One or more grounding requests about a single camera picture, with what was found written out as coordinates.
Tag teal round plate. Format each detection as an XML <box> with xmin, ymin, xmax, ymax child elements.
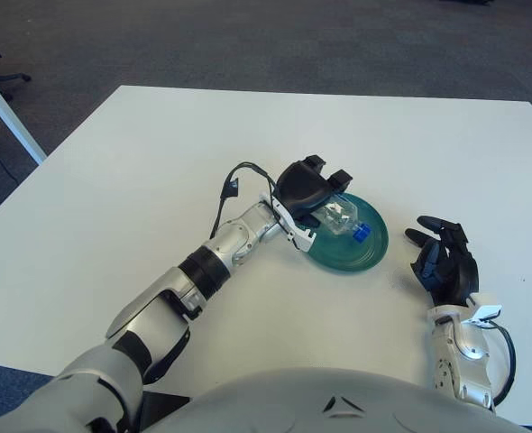
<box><xmin>299</xmin><ymin>190</ymin><xmax>390</xmax><ymax>274</ymax></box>

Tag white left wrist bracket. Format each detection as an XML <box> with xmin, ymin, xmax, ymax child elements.
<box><xmin>259</xmin><ymin>192</ymin><xmax>317</xmax><ymax>253</ymax></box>

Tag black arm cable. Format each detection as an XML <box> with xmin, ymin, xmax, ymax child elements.
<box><xmin>209</xmin><ymin>160</ymin><xmax>280</xmax><ymax>240</ymax></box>
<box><xmin>484</xmin><ymin>322</ymin><xmax>518</xmax><ymax>407</ymax></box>

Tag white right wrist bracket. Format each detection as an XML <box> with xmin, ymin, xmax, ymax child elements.
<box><xmin>466</xmin><ymin>292</ymin><xmax>504</xmax><ymax>327</ymax></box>

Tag white side table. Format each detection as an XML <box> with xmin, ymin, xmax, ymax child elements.
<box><xmin>0</xmin><ymin>62</ymin><xmax>47</xmax><ymax>167</ymax></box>

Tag black office chair base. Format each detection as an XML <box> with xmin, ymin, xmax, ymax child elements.
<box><xmin>0</xmin><ymin>71</ymin><xmax>32</xmax><ymax>103</ymax></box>

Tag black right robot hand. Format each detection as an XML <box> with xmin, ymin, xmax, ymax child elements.
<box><xmin>404</xmin><ymin>215</ymin><xmax>481</xmax><ymax>309</ymax></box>

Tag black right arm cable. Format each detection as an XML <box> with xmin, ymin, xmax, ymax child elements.
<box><xmin>484</xmin><ymin>322</ymin><xmax>518</xmax><ymax>407</ymax></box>

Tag grey robot torso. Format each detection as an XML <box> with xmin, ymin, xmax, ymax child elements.
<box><xmin>142</xmin><ymin>367</ymin><xmax>532</xmax><ymax>433</ymax></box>

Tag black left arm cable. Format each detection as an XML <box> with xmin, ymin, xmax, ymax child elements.
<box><xmin>209</xmin><ymin>160</ymin><xmax>280</xmax><ymax>240</ymax></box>

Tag clear plastic bottle blue cap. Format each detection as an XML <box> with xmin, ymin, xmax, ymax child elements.
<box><xmin>313</xmin><ymin>196</ymin><xmax>371</xmax><ymax>244</ymax></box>

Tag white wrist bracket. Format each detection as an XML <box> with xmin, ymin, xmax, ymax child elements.
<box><xmin>259</xmin><ymin>192</ymin><xmax>317</xmax><ymax>253</ymax></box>
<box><xmin>466</xmin><ymin>292</ymin><xmax>504</xmax><ymax>327</ymax></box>

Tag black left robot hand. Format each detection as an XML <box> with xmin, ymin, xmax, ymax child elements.
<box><xmin>276</xmin><ymin>154</ymin><xmax>353</xmax><ymax>226</ymax></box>

